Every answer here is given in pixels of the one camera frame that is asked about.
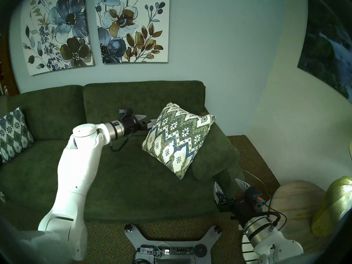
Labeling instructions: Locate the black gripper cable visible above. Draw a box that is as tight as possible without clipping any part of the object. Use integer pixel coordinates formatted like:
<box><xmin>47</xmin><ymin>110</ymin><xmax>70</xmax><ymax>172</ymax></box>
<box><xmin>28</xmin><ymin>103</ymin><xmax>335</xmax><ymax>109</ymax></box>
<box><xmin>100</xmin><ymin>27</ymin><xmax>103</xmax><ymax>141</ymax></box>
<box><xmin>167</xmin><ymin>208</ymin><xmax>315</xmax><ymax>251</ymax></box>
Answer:
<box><xmin>263</xmin><ymin>204</ymin><xmax>287</xmax><ymax>229</ymax></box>
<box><xmin>101</xmin><ymin>110</ymin><xmax>130</xmax><ymax>153</ymax></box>

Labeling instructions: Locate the dark green fabric sofa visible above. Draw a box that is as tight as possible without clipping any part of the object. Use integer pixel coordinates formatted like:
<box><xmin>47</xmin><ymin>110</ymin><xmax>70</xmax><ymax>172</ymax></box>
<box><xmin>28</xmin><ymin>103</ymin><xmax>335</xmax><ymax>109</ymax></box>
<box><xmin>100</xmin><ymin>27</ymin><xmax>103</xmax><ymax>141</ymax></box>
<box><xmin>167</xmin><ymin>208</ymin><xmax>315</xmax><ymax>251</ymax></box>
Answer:
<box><xmin>0</xmin><ymin>81</ymin><xmax>245</xmax><ymax>224</ymax></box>

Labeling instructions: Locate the thin white floor cable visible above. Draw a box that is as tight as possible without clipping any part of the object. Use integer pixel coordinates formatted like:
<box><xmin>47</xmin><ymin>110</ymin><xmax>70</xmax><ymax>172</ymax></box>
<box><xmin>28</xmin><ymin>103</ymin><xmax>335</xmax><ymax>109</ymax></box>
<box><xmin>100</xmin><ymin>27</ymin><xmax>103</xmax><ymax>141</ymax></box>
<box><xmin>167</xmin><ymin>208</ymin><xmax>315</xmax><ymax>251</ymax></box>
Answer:
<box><xmin>242</xmin><ymin>170</ymin><xmax>273</xmax><ymax>203</ymax></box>

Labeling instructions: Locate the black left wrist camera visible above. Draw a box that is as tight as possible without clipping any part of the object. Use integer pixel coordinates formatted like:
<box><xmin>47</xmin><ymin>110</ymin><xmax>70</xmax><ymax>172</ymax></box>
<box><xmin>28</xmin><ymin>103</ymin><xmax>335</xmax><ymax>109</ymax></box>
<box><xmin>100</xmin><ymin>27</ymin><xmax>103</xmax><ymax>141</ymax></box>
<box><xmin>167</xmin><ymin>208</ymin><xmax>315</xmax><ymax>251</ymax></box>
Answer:
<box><xmin>118</xmin><ymin>109</ymin><xmax>134</xmax><ymax>121</ymax></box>

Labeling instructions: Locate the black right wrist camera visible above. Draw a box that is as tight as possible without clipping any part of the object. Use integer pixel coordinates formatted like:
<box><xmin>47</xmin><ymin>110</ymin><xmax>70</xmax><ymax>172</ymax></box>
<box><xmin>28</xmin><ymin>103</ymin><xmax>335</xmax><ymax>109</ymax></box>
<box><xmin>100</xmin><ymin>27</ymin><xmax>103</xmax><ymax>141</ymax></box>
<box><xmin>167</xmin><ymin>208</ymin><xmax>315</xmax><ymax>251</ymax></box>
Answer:
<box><xmin>245</xmin><ymin>187</ymin><xmax>266</xmax><ymax>209</ymax></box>

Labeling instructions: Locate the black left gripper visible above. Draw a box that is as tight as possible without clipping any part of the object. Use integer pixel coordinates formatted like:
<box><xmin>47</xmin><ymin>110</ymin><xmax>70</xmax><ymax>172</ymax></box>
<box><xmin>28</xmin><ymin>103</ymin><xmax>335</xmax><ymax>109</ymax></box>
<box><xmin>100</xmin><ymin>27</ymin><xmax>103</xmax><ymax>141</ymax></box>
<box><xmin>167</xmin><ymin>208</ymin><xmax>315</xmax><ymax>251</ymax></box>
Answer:
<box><xmin>121</xmin><ymin>115</ymin><xmax>157</xmax><ymax>136</ymax></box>

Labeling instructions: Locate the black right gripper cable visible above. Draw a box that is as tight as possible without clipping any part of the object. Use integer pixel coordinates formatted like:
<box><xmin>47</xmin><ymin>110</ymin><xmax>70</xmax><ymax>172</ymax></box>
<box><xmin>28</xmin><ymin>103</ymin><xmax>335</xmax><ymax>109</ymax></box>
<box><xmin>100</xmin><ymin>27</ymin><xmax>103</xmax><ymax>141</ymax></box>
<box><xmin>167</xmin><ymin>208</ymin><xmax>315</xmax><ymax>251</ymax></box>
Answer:
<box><xmin>263</xmin><ymin>204</ymin><xmax>287</xmax><ymax>229</ymax></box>

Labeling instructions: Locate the river landscape poster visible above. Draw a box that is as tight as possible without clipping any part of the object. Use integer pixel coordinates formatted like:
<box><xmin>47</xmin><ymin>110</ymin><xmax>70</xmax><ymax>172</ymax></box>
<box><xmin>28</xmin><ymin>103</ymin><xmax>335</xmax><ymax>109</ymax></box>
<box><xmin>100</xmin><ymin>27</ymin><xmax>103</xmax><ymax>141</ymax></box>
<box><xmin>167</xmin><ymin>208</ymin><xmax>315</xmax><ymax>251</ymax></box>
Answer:
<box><xmin>298</xmin><ymin>0</ymin><xmax>352</xmax><ymax>104</ymax></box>

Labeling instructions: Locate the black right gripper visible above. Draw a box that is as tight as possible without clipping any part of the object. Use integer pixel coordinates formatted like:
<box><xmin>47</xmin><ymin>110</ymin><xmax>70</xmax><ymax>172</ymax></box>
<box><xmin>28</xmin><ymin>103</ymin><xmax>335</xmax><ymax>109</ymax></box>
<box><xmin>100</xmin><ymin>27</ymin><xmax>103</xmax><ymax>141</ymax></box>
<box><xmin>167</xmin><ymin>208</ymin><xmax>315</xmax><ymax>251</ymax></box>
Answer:
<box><xmin>214</xmin><ymin>178</ymin><xmax>265</xmax><ymax>226</ymax></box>

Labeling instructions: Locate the diamond patterned throw pillow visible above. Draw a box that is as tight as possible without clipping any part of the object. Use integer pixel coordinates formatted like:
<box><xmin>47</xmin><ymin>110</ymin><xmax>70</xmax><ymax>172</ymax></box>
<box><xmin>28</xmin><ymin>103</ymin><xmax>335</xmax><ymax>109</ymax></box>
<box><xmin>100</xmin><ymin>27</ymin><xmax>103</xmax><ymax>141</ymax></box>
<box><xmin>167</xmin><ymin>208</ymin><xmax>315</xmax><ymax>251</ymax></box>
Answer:
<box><xmin>0</xmin><ymin>107</ymin><xmax>35</xmax><ymax>163</ymax></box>

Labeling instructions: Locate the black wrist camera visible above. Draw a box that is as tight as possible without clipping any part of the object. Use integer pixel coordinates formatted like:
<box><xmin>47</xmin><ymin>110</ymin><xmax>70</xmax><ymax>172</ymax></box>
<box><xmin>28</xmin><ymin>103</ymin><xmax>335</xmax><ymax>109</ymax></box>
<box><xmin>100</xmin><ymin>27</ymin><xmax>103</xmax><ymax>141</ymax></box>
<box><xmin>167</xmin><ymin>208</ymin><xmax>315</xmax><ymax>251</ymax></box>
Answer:
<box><xmin>118</xmin><ymin>109</ymin><xmax>134</xmax><ymax>121</ymax></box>
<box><xmin>245</xmin><ymin>187</ymin><xmax>266</xmax><ymax>209</ymax></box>

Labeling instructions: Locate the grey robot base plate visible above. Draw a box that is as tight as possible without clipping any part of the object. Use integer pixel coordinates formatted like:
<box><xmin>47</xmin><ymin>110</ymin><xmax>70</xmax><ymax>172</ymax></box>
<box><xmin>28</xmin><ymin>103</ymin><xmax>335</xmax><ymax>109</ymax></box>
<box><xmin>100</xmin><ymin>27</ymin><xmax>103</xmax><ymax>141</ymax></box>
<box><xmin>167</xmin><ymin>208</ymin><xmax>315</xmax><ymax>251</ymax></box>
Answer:
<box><xmin>124</xmin><ymin>224</ymin><xmax>222</xmax><ymax>264</ymax></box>

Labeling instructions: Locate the white ribbed robot column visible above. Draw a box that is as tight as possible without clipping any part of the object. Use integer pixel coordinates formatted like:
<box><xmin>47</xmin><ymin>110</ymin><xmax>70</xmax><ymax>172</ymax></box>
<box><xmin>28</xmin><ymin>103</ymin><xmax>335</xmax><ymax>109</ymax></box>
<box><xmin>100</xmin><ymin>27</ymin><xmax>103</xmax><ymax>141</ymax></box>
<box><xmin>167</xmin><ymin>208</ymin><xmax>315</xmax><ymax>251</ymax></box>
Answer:
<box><xmin>241</xmin><ymin>233</ymin><xmax>265</xmax><ymax>264</ymax></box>

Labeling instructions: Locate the zigzag patterned throw pillow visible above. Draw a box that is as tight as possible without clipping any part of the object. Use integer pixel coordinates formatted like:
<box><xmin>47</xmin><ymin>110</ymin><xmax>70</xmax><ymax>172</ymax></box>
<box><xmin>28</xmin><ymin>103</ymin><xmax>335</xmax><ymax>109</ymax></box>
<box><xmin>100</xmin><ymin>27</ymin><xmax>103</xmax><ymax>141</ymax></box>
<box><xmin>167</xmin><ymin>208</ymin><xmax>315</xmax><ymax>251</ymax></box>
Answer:
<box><xmin>142</xmin><ymin>102</ymin><xmax>216</xmax><ymax>180</ymax></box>

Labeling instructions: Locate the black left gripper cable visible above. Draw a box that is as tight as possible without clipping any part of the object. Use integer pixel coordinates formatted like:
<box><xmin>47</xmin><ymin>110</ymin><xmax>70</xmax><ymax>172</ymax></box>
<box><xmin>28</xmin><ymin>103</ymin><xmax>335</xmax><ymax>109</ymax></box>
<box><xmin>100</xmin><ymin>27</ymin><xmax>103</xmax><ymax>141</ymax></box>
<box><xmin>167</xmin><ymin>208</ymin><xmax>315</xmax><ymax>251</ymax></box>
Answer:
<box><xmin>101</xmin><ymin>110</ymin><xmax>130</xmax><ymax>153</ymax></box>

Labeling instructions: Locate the round wooden side table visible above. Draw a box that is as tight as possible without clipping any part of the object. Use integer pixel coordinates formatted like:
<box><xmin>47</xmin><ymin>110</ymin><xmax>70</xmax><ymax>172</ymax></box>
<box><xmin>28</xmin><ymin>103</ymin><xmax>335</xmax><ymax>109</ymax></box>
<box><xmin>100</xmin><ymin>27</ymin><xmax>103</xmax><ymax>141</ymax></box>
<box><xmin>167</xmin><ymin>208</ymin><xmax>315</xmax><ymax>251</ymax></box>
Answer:
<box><xmin>268</xmin><ymin>180</ymin><xmax>330</xmax><ymax>255</ymax></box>

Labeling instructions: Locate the flower and leaves painting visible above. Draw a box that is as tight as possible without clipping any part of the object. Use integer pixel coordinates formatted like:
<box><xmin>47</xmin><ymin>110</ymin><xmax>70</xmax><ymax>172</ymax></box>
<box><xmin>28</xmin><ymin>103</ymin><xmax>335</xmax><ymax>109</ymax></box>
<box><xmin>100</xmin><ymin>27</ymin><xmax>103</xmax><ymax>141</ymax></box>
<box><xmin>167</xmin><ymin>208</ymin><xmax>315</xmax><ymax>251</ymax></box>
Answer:
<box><xmin>94</xmin><ymin>0</ymin><xmax>170</xmax><ymax>64</ymax></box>

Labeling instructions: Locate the blue brown flower painting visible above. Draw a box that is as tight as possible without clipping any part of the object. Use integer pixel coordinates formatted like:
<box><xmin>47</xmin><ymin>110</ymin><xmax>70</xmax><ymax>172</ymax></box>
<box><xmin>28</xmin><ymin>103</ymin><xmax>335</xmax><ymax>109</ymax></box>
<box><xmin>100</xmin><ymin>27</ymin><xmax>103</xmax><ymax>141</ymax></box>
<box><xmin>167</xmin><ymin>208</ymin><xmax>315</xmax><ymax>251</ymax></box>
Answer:
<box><xmin>21</xmin><ymin>0</ymin><xmax>95</xmax><ymax>76</ymax></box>

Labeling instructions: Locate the black electronics box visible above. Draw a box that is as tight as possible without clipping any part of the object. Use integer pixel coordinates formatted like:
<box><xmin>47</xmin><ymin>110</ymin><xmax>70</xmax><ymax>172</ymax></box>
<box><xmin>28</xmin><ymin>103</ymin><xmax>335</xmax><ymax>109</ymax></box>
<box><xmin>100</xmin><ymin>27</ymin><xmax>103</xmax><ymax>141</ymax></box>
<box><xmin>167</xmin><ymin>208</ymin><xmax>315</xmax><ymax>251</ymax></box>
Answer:
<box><xmin>140</xmin><ymin>244</ymin><xmax>193</xmax><ymax>259</ymax></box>

